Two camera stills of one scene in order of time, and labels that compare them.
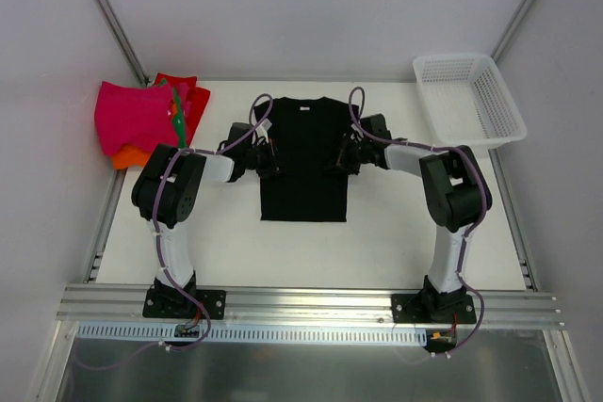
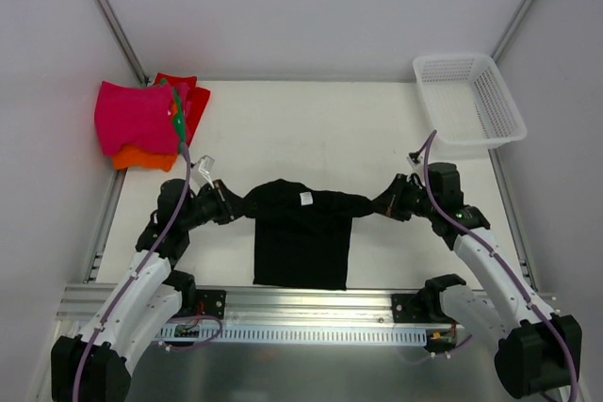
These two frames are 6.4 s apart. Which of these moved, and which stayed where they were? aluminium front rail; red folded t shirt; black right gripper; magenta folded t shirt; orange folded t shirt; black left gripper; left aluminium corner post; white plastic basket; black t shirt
Moved: black left gripper; black t shirt; black right gripper
Stayed: magenta folded t shirt; white plastic basket; left aluminium corner post; red folded t shirt; aluminium front rail; orange folded t shirt
